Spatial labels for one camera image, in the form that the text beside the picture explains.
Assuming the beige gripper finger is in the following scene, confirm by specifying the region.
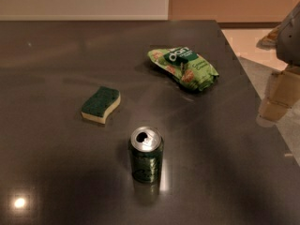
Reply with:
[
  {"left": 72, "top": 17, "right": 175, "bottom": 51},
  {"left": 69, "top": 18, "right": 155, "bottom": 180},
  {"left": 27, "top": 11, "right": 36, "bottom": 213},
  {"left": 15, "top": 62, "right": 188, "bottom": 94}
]
[{"left": 258, "top": 65, "right": 300, "bottom": 122}]

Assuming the green rice chip bag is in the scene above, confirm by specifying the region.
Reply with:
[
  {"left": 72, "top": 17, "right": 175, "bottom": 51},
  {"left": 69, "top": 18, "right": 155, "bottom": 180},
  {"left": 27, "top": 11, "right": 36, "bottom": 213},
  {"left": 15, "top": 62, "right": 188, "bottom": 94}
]
[{"left": 148, "top": 47, "right": 219, "bottom": 91}]

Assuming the green soda can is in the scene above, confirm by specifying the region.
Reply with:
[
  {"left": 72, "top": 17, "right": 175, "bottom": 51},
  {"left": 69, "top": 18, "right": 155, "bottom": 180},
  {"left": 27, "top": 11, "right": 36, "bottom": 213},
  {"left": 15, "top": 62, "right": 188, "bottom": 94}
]
[{"left": 128, "top": 127, "right": 164, "bottom": 184}]

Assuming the green and yellow sponge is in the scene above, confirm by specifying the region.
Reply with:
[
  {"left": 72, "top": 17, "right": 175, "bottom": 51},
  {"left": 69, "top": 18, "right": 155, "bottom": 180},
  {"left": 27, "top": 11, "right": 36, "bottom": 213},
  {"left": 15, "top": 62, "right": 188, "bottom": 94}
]
[{"left": 81, "top": 86, "right": 121, "bottom": 125}]

